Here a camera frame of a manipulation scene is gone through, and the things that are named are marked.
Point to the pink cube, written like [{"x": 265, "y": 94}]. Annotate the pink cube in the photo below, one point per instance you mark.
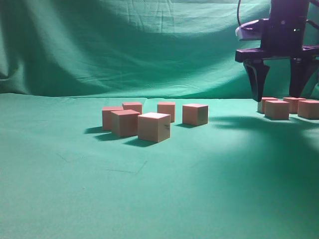
[
  {"x": 195, "y": 114},
  {"x": 167, "y": 108}
]

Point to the pink cube column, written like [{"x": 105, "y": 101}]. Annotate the pink cube column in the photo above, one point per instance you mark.
[
  {"x": 106, "y": 116},
  {"x": 293, "y": 103},
  {"x": 154, "y": 127},
  {"x": 124, "y": 123},
  {"x": 261, "y": 104},
  {"x": 277, "y": 110},
  {"x": 308, "y": 109},
  {"x": 136, "y": 106}
]

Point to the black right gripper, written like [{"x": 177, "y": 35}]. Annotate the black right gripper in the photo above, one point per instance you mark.
[{"x": 282, "y": 37}]

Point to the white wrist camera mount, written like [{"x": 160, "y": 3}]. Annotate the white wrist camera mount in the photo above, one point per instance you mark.
[{"x": 249, "y": 31}]

